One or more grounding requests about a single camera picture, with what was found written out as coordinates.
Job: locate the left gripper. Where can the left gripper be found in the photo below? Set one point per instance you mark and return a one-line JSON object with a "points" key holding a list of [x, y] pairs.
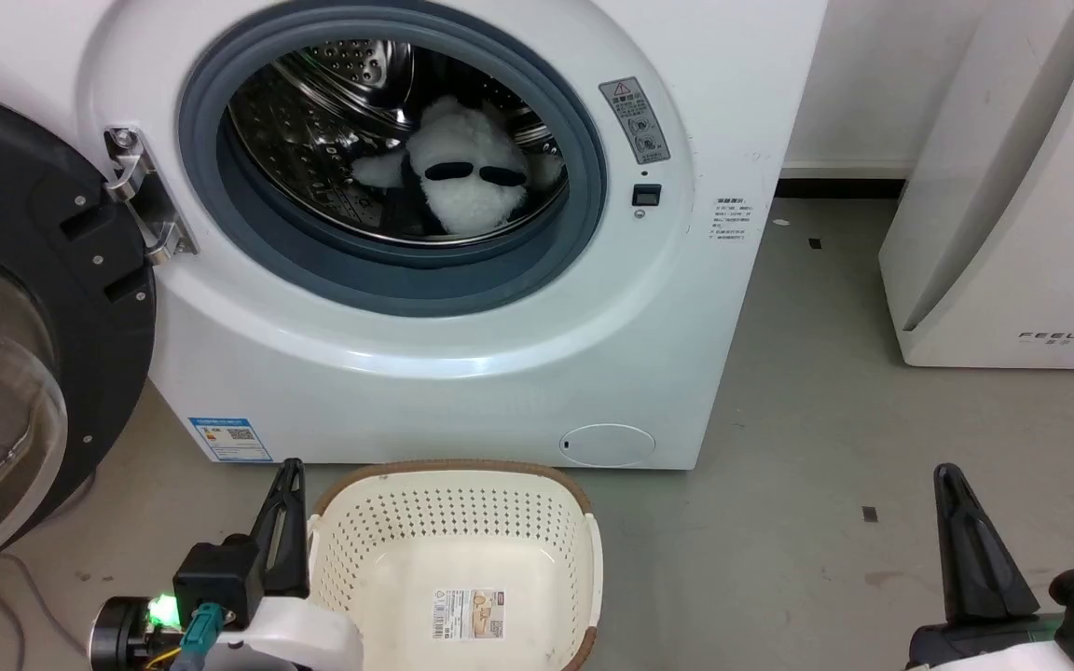
{"points": [[220, 578]]}

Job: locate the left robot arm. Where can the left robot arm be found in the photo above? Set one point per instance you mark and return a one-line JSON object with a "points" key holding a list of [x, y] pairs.
{"points": [[122, 634]]}

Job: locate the cream perforated laundry basket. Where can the cream perforated laundry basket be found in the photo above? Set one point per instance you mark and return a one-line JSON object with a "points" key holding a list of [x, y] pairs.
{"points": [[462, 522]]}

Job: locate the basket product label sticker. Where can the basket product label sticker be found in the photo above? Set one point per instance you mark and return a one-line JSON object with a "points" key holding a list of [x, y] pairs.
{"points": [[468, 614]]}

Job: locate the white front-load washing machine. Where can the white front-load washing machine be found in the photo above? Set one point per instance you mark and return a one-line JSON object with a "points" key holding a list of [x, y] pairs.
{"points": [[686, 326]]}

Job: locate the white panda plush toy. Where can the white panda plush toy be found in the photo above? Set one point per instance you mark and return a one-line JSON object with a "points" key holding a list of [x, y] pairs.
{"points": [[472, 200]]}

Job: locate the blue energy label sticker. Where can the blue energy label sticker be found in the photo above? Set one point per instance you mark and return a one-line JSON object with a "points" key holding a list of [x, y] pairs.
{"points": [[230, 440]]}

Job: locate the grey rubber door gasket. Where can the grey rubber door gasket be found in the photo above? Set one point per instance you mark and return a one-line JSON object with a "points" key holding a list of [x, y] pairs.
{"points": [[406, 280]]}

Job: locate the dark grey glass washer door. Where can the dark grey glass washer door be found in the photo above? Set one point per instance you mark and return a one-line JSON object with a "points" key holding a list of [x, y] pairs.
{"points": [[80, 280]]}

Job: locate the white floor-standing appliance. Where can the white floor-standing appliance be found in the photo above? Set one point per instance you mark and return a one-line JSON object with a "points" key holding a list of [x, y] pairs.
{"points": [[1012, 233]]}

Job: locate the round white filter cover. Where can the round white filter cover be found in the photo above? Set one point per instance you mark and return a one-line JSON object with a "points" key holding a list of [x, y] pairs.
{"points": [[608, 445]]}

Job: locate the metal door hinge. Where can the metal door hinge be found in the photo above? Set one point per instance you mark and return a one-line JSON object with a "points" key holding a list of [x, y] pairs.
{"points": [[159, 219]]}

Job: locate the black baseboard strip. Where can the black baseboard strip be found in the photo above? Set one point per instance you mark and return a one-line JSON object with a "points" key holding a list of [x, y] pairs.
{"points": [[840, 187]]}

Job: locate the perforated steel washer drum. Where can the perforated steel washer drum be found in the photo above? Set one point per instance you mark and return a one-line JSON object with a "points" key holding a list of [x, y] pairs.
{"points": [[313, 121]]}

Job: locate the small printed text label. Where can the small printed text label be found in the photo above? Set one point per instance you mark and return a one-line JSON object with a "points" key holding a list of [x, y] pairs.
{"points": [[731, 219]]}

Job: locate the black door lock socket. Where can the black door lock socket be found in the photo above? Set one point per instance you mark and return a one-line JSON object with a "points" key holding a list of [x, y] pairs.
{"points": [[647, 195]]}

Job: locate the grey warning sticker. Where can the grey warning sticker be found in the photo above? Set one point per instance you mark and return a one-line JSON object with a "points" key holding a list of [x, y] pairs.
{"points": [[635, 119]]}

